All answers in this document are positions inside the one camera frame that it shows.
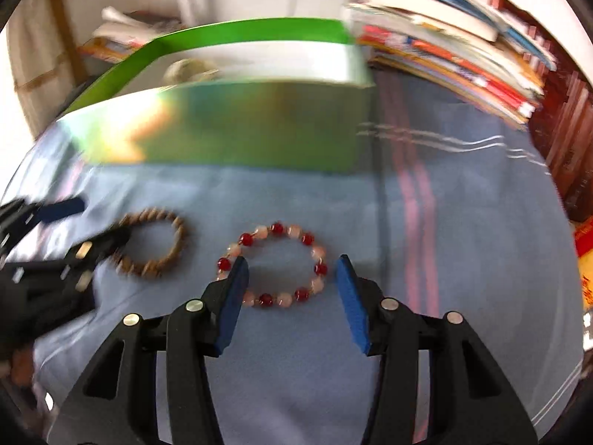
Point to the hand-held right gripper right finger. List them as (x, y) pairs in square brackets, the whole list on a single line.
[(352, 301)]

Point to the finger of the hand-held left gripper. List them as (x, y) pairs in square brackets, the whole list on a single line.
[(92, 250), (60, 211)]

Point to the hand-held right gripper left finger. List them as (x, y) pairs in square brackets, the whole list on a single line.
[(234, 301)]

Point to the green cardboard box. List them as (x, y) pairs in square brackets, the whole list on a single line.
[(241, 134)]

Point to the person's left hand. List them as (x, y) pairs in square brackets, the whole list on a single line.
[(22, 366)]

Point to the blue striped blanket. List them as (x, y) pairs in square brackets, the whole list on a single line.
[(301, 204)]

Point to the small stack of books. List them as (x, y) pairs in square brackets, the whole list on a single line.
[(125, 32)]

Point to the red and yellow box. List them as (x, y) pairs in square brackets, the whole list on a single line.
[(584, 259)]

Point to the tall stack of books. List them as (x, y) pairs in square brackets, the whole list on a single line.
[(454, 55)]

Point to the dark wooden headboard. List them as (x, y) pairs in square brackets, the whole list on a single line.
[(570, 139)]

